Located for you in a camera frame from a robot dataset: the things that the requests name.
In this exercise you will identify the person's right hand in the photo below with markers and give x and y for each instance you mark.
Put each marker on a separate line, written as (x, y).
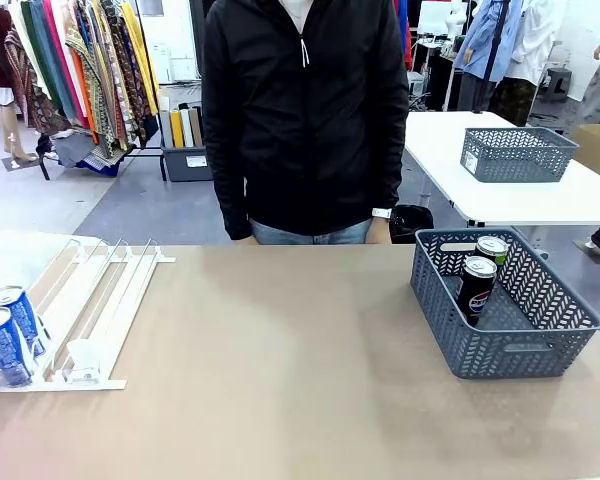
(252, 240)

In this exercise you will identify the person's left hand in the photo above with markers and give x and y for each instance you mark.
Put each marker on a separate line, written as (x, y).
(380, 231)

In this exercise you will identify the black Pepsi can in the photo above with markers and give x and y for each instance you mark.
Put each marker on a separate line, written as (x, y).
(475, 290)

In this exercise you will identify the black and green can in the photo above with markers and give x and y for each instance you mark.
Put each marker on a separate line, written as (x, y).
(492, 247)

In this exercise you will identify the grey plastic basket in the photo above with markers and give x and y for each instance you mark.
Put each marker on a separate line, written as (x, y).
(505, 350)
(510, 160)

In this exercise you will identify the blue Pepsi can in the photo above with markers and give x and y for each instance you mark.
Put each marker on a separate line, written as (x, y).
(2, 345)
(22, 310)

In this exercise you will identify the person's right forearm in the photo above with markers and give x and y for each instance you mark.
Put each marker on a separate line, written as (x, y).
(232, 200)

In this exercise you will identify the person's left forearm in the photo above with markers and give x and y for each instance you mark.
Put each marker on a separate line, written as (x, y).
(391, 170)

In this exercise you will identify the white wristband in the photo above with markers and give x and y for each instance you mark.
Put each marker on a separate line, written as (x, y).
(381, 213)

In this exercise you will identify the black rubbish bag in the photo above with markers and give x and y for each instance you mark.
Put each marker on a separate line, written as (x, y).
(411, 223)

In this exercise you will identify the white side table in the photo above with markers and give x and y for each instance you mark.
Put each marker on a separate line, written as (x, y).
(440, 150)

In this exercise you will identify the grey storage bin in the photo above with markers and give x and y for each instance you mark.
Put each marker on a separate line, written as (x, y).
(187, 162)

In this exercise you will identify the person in black jacket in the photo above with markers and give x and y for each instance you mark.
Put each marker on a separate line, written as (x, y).
(305, 125)

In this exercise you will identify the brown fabric roll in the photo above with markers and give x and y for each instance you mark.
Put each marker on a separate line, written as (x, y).
(196, 126)

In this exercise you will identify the white fabric roll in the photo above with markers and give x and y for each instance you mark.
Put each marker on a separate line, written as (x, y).
(186, 127)

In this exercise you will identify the yellow fabric roll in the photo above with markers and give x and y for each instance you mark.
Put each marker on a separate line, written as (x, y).
(176, 129)

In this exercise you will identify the grey fabric roll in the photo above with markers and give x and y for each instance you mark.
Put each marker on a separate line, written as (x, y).
(165, 129)

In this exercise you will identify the black equipment desk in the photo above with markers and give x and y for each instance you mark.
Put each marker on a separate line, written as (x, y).
(437, 75)

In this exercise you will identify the white appliance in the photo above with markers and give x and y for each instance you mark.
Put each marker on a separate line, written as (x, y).
(161, 62)

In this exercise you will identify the grey cloth pile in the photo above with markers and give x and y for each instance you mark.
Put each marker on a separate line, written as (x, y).
(72, 147)

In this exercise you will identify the brown patterned hanging cloth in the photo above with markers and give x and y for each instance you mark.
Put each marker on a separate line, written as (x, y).
(125, 75)

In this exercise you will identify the mannequin in blue shirt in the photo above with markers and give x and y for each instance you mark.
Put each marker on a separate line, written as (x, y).
(480, 45)

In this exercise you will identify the black stand pole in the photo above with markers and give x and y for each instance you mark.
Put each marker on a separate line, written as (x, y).
(494, 50)

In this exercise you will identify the yellow hanging cloth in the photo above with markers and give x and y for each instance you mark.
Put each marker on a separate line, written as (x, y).
(137, 50)

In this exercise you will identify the bare white mannequin torso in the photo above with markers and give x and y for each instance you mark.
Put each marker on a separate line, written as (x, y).
(455, 20)

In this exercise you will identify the orange hanging cloth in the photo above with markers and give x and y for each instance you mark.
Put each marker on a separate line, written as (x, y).
(80, 90)

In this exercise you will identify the grey plastic stool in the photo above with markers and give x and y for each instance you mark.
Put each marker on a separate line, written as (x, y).
(559, 82)

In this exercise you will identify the cream zigzag hanging cloth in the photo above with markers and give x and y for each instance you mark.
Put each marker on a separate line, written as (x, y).
(87, 75)

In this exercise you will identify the mannequin in white shirt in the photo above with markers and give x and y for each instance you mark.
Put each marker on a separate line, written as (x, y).
(537, 45)

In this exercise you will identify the pink hanging cloth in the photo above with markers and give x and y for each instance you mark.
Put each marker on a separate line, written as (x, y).
(60, 50)

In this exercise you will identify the teal hanging cloth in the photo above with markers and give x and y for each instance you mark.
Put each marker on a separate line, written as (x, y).
(47, 50)

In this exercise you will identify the black clothes rack frame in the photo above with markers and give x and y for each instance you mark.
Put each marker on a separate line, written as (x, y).
(163, 170)

